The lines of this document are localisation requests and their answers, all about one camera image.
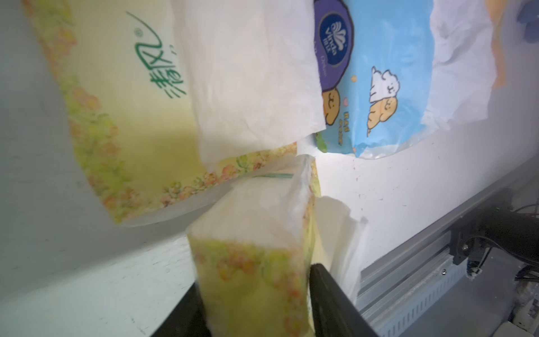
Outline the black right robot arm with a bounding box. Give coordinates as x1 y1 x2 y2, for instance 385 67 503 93
310 189 538 336

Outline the orange tissue pack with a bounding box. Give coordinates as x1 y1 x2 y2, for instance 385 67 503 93
485 0 508 90

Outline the pale yellow tissue pack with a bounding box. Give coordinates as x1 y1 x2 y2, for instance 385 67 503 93
23 1 324 226

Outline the blue tissue pack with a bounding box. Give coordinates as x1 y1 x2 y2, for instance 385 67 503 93
314 1 497 159

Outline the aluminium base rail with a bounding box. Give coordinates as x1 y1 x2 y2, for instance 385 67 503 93
357 157 538 336

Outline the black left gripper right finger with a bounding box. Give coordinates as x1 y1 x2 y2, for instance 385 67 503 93
309 263 378 337

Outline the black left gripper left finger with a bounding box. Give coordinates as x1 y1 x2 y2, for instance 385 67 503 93
152 283 211 337

